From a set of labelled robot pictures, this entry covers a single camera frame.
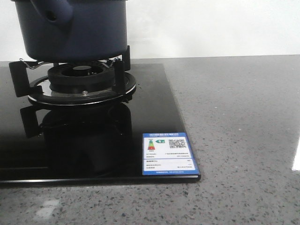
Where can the black glass gas stove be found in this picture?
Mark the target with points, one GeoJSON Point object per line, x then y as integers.
{"type": "Point", "coordinates": [95, 144]}

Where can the black gas burner head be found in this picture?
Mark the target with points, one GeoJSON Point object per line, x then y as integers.
{"type": "Point", "coordinates": [74, 78]}

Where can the black metal pot support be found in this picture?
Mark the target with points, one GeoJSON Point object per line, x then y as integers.
{"type": "Point", "coordinates": [38, 92]}

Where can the dark blue cooking pot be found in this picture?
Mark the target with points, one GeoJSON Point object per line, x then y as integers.
{"type": "Point", "coordinates": [73, 30]}

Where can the blue white energy label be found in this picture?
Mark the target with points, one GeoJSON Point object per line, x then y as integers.
{"type": "Point", "coordinates": [167, 154]}

